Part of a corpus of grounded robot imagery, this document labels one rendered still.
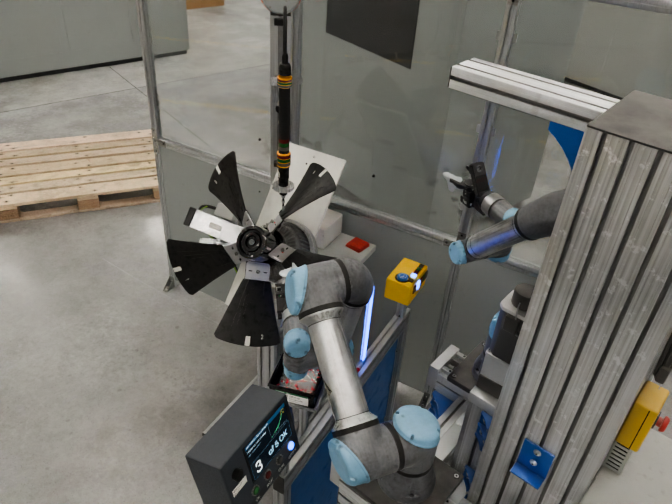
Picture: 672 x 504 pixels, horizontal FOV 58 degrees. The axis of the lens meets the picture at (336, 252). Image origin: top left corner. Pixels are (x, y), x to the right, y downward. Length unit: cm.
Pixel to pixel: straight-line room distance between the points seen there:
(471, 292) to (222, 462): 160
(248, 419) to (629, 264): 90
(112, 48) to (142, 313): 436
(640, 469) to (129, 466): 215
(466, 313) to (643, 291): 167
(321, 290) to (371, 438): 36
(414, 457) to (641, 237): 72
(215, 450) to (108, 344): 219
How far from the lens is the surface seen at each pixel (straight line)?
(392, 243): 277
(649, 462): 169
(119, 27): 753
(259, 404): 154
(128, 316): 375
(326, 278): 150
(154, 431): 314
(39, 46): 732
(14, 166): 526
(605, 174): 114
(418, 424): 151
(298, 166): 242
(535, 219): 164
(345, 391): 147
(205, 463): 145
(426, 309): 289
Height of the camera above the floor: 242
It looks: 35 degrees down
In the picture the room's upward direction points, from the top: 4 degrees clockwise
